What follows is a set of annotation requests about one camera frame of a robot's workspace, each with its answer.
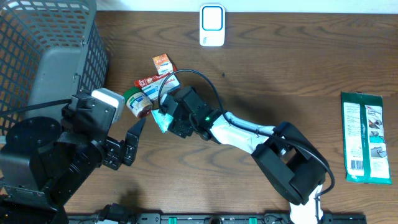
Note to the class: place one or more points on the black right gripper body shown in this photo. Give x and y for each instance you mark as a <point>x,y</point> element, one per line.
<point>186,124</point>

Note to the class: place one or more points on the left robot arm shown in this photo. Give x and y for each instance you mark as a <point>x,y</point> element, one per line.
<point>45,161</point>

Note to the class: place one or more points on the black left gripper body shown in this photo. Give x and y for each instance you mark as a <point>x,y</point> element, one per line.
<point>114,156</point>

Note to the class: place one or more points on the orange small carton box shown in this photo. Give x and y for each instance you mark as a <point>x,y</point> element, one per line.
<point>163,64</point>

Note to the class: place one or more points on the grey plastic mesh basket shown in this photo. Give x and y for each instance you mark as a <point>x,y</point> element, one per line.
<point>50,50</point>

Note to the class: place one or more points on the white barcode scanner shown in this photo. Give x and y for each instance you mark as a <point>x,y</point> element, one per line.
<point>212,25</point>

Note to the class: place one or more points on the teal white tissue pack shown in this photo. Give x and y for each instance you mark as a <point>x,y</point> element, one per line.
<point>163,120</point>

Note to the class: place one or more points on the green white wipes packet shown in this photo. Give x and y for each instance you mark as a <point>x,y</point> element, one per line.
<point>364,143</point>

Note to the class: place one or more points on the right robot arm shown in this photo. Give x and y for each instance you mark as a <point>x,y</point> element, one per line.
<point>293,166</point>

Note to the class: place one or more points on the white Panadol medicine box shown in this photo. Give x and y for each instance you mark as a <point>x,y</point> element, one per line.
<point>152,88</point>

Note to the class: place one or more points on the red snack stick sachet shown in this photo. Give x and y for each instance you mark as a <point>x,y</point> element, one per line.
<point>141,83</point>

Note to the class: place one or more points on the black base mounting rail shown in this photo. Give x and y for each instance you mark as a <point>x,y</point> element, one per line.
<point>118,214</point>

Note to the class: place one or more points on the green lid glass jar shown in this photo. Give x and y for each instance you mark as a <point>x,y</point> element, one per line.
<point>136,101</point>

